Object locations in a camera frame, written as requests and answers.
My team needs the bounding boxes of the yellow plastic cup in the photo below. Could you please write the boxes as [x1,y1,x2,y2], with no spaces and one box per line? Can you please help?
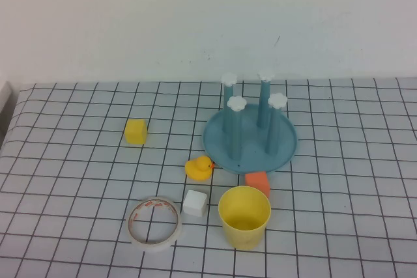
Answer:
[218,186,272,252]

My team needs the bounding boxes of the blue cup stand white caps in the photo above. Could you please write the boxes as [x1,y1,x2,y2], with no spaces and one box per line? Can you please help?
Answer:
[202,72,299,174]

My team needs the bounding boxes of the yellow rubber duck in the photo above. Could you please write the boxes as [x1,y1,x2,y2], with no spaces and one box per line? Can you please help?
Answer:
[184,155,216,182]

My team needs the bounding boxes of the yellow foam cube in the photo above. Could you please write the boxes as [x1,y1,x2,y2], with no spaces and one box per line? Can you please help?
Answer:
[124,118,149,145]

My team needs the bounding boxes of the orange foam cube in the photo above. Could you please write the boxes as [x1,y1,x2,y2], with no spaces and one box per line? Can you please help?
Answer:
[244,171,271,199]

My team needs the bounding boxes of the white foam cube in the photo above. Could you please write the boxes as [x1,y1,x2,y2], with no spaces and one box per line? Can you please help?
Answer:
[182,189,209,217]

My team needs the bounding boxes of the white tape roll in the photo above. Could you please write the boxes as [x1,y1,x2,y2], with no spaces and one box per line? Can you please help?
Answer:
[126,195,183,253]

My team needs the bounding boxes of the white edge board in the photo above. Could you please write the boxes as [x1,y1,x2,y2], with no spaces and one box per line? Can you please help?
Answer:
[0,81,13,113]

